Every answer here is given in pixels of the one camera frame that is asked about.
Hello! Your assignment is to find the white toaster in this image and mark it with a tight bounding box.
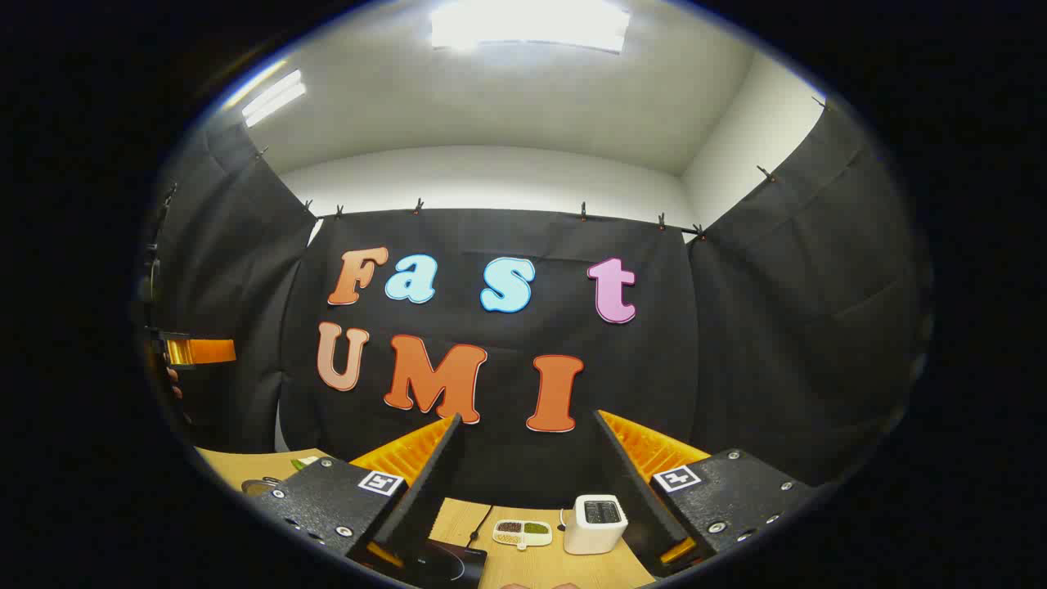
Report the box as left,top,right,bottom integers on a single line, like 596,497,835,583
563,494,629,555

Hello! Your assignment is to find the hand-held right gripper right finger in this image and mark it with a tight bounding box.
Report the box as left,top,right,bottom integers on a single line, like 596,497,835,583
593,409,819,578

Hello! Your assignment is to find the black induction cooktop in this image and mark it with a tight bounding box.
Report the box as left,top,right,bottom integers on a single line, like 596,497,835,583
409,540,488,588

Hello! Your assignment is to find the white divided grain dish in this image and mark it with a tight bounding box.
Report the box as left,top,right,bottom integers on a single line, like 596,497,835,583
492,519,554,551

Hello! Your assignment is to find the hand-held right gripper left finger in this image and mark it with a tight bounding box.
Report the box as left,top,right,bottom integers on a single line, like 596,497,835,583
249,413,464,573

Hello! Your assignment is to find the ceiling light panel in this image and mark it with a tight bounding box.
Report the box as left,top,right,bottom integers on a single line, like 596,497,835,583
431,0,631,54
241,70,308,128

